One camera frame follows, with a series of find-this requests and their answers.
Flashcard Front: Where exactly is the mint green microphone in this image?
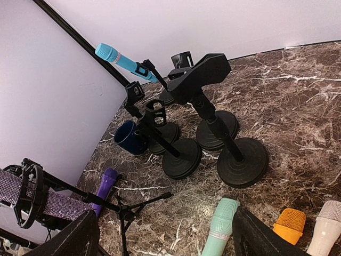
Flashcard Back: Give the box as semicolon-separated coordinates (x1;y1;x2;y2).
201;198;240;256

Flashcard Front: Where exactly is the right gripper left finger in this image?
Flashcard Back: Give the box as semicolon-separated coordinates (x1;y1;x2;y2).
26;210;100;256

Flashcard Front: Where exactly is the silver glitter microphone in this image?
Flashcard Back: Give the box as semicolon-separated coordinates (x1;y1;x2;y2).
1;169;93;220

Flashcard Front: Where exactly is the dark blue mug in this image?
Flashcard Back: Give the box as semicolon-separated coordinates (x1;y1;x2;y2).
114;120;148;155

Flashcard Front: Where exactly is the purple microphone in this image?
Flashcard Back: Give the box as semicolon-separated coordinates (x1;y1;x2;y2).
97;168;118;200

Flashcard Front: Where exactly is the teal blue microphone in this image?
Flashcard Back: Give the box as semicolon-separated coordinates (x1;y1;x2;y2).
95;43;158;83

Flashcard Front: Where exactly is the black round-base stand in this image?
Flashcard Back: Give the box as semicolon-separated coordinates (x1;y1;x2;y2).
134;59;175;106
124;82;180;144
168;53;239;150
169;53;269;189
141;124;202;180

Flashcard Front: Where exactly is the left black corner post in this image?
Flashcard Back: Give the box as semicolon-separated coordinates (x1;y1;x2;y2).
33;0;129;87

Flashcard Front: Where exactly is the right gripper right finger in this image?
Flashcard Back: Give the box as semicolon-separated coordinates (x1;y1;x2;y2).
232;206;308;256

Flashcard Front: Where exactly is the black tripod shock-mount stand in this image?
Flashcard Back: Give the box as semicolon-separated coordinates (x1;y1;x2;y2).
1;158;172;255

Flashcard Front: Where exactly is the pale pink microphone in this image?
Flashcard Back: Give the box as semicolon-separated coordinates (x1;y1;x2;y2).
307;200;340;256

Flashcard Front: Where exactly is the orange microphone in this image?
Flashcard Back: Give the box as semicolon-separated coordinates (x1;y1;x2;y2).
273;208;306;245

